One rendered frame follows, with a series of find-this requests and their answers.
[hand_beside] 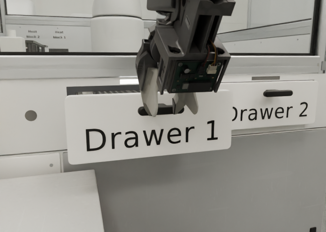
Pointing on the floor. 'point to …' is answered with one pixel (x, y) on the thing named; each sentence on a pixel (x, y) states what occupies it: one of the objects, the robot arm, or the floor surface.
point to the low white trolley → (51, 203)
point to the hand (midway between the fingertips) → (162, 104)
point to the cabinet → (205, 185)
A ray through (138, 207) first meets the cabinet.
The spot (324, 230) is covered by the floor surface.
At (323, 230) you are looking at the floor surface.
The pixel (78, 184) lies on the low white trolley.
